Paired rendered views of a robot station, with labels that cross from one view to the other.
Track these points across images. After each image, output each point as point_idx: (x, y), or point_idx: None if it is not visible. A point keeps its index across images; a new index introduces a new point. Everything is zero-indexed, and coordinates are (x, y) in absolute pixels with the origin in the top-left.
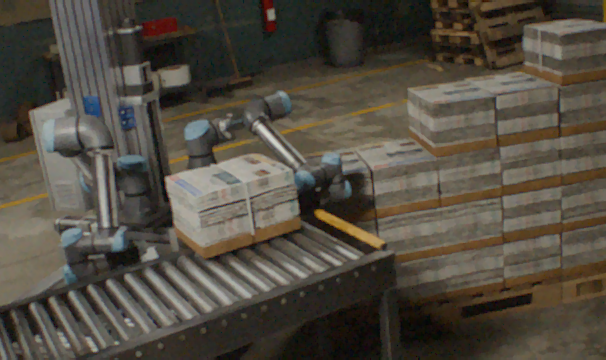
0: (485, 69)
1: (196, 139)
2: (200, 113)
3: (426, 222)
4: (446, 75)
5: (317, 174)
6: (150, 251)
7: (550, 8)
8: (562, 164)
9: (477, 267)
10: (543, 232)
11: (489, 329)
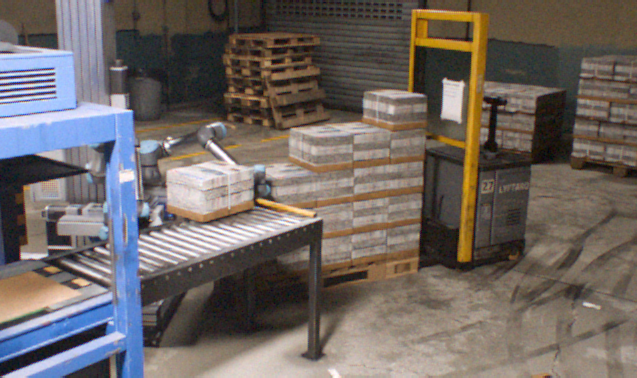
0: (272, 129)
1: (149, 153)
2: None
3: (307, 217)
4: (240, 132)
5: (254, 176)
6: (157, 220)
7: (319, 82)
8: (390, 182)
9: (335, 250)
10: (376, 228)
11: (343, 293)
